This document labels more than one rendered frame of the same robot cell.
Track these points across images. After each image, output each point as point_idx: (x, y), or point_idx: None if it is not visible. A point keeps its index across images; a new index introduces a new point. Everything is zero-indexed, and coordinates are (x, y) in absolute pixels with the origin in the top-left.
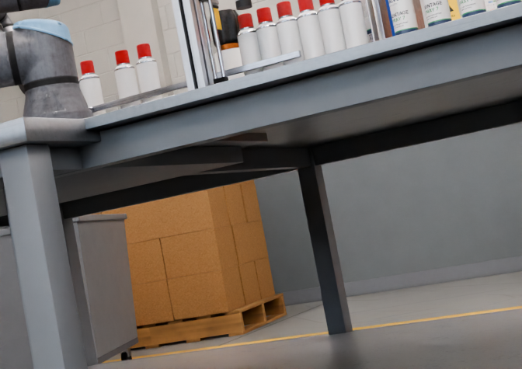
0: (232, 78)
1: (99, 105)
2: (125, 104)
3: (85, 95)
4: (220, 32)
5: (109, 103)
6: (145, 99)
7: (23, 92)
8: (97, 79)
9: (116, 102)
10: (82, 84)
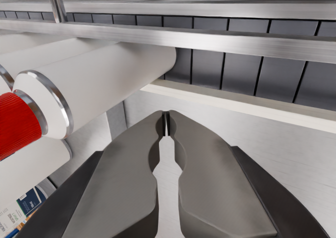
0: (6, 158)
1: (43, 21)
2: (25, 31)
3: (43, 45)
4: None
5: (30, 20)
6: (1, 29)
7: (310, 219)
8: None
9: (22, 19)
10: (8, 55)
